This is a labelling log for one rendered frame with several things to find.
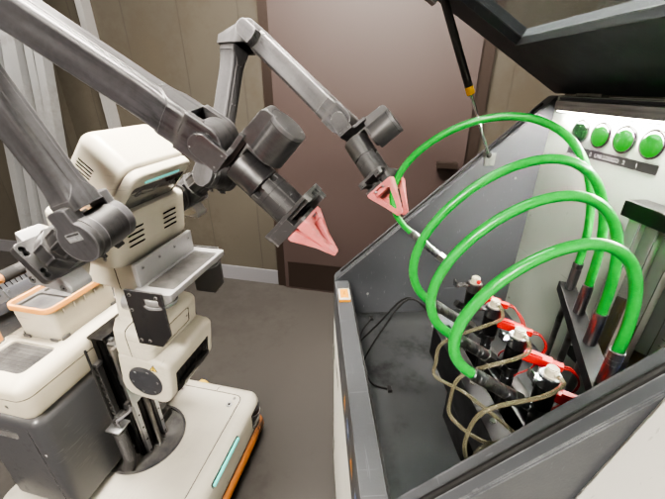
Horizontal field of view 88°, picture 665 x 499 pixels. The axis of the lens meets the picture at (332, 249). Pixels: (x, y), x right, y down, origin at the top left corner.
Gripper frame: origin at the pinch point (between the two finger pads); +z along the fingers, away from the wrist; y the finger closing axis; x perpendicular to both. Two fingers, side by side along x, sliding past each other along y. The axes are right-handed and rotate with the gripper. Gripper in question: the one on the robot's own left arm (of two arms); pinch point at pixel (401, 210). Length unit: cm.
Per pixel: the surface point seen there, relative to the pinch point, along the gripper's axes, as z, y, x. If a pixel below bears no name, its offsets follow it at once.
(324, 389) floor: 36, 66, 118
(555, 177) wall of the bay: 9.7, 32.9, -24.9
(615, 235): 23.2, -9.8, -27.1
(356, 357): 21.9, -10.8, 22.2
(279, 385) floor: 22, 53, 134
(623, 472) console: 42, -27, -15
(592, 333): 35.3, -4.5, -16.8
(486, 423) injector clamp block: 39.9, -13.9, 2.4
